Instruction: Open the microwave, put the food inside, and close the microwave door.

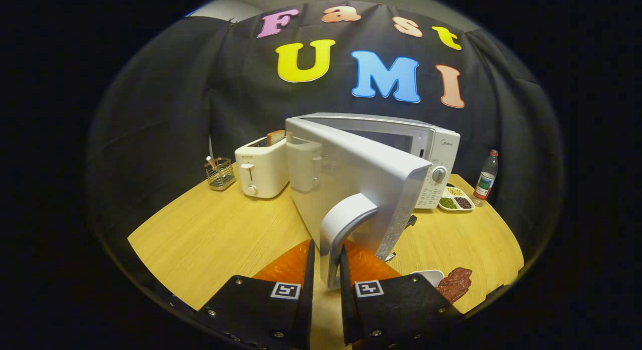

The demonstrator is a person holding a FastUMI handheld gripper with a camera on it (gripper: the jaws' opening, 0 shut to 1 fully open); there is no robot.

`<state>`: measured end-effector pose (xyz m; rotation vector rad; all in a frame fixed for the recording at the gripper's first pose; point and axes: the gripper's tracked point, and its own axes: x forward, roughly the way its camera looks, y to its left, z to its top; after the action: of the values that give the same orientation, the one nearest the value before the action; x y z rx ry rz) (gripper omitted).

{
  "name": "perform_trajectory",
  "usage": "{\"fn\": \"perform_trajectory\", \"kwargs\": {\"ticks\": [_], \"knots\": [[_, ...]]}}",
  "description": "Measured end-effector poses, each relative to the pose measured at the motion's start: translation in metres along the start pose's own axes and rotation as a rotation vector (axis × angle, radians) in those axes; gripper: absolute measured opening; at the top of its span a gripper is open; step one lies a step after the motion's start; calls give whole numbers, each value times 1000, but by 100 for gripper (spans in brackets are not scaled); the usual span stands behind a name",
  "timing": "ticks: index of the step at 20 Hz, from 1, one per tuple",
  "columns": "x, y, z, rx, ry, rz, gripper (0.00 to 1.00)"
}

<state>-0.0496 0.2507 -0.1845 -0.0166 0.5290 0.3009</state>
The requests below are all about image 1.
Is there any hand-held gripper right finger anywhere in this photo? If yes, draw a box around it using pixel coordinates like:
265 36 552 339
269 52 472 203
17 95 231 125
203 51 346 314
339 240 464 350

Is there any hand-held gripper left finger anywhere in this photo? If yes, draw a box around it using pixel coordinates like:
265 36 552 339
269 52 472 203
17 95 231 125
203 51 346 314
193 239 315 350

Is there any brown meat steak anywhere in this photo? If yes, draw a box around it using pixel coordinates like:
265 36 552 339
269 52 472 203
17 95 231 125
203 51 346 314
435 267 473 304

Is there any white toaster oven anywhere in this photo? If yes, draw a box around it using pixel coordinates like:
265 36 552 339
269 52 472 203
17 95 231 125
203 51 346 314
285 112 461 290

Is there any white bread toaster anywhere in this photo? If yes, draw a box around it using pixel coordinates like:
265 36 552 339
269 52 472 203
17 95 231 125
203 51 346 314
235 135 290 199

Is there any small white ridged tray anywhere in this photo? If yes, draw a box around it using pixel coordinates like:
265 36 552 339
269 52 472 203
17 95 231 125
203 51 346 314
409 269 445 289

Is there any divided white bean dish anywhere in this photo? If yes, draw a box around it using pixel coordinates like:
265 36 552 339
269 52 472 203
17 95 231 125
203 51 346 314
438 186 475 212

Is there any clear plastic bottle red cap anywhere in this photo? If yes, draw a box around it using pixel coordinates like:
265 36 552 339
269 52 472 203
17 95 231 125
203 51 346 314
473 149 499 207

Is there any wire mesh utensil holder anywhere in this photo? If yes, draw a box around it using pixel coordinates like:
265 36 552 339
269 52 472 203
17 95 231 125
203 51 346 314
204 157 236 191

